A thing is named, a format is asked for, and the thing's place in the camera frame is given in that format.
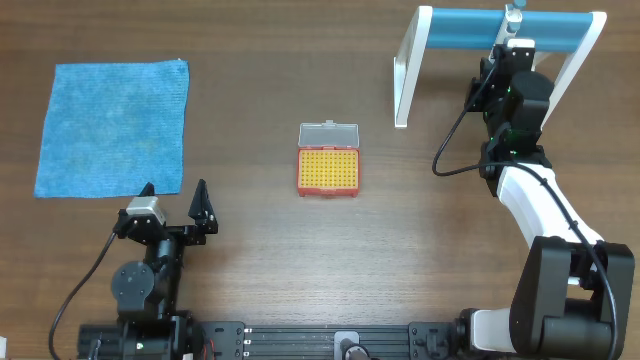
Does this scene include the white pipette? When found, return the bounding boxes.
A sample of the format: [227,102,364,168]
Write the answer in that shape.
[503,0,527,42]

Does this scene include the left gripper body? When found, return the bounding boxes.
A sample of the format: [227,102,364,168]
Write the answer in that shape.
[113,209,207,246]

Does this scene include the white and blue stand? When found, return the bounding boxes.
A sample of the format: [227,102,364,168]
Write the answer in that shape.
[392,5,608,129]

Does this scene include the blue cloth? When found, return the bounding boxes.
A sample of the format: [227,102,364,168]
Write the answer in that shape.
[33,59,191,199]

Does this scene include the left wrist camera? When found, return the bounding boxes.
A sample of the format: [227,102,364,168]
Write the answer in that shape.
[125,195,167,225]

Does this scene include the mounting rail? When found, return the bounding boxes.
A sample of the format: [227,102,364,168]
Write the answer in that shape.
[77,319,464,360]

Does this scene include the red and yellow tip box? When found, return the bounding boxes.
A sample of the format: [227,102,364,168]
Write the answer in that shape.
[296,119,361,199]

